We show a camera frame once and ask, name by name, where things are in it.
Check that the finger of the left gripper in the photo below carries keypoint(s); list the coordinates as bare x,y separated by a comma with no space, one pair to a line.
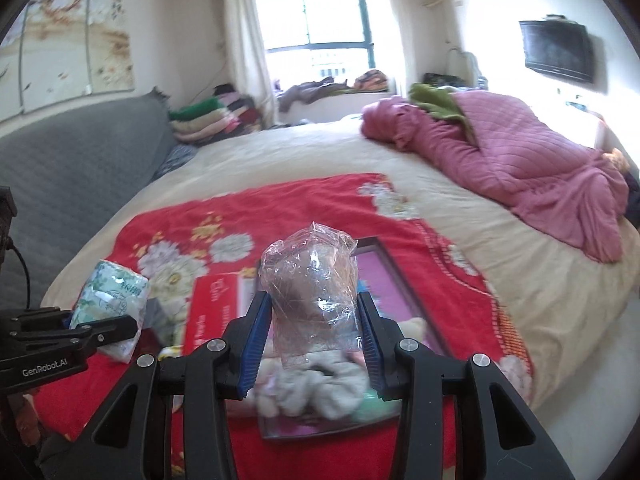
97,334

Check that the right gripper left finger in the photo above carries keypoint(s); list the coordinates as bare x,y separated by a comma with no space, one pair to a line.
246,339

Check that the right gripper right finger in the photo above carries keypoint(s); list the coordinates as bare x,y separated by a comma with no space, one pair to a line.
380,340

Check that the green white tissue pack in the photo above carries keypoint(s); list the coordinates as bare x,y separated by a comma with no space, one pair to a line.
113,290

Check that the grey scrunchie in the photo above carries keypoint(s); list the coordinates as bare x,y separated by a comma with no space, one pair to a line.
325,382

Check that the clear plastic bag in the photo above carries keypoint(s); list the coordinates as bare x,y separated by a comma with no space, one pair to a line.
311,277

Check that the red white tissue box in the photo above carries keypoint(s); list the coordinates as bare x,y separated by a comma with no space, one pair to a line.
217,300

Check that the dark tray box lid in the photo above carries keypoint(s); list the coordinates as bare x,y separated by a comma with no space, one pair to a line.
390,279

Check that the red floral blanket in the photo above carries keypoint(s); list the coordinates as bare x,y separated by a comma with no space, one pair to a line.
227,234

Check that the grey quilted headboard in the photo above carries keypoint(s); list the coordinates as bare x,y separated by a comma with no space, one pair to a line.
69,174

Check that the beige bed sheet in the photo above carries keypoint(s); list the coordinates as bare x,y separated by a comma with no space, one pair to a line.
568,308

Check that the folded clothes stack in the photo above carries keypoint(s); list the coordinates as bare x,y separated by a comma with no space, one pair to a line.
224,115

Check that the pink quilted comforter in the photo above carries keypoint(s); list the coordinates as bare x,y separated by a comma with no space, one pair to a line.
500,150

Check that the green cloth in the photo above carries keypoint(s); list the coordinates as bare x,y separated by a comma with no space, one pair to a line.
441,105

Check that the clothes pile on windowsill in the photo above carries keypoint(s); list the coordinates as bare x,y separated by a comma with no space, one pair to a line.
313,91

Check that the left white curtain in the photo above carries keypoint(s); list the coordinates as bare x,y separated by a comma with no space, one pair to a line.
246,55

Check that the window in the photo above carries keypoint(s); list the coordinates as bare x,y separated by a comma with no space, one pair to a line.
309,40

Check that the wall painting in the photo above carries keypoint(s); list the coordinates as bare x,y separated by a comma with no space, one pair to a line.
61,50

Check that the wall mounted television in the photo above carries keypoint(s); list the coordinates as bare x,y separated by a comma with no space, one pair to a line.
559,48

